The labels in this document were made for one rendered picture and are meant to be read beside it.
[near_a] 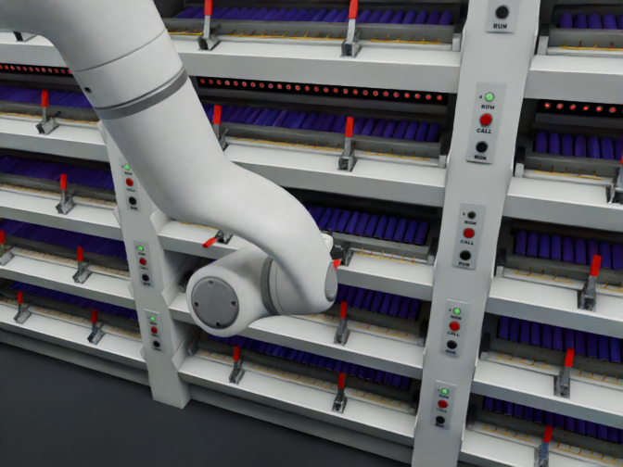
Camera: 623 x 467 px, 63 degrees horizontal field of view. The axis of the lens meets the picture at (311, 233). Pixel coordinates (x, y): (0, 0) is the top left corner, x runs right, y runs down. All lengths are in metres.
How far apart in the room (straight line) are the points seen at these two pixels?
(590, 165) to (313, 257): 0.54
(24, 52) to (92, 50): 0.81
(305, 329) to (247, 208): 0.66
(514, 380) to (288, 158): 0.61
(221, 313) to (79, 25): 0.31
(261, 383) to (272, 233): 0.83
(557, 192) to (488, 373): 0.39
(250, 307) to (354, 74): 0.46
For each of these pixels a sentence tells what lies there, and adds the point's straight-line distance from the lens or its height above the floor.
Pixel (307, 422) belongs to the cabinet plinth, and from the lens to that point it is 1.35.
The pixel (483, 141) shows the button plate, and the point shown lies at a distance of 0.85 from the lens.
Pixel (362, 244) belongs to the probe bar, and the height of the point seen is 0.55.
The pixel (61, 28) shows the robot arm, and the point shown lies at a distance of 0.47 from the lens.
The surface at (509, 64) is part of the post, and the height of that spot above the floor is 0.91.
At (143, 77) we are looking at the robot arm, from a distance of 0.47.
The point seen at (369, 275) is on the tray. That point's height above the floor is 0.51.
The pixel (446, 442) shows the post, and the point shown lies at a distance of 1.20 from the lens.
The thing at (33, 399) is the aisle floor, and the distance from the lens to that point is 1.64.
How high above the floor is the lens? 1.02
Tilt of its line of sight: 26 degrees down
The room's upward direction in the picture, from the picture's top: straight up
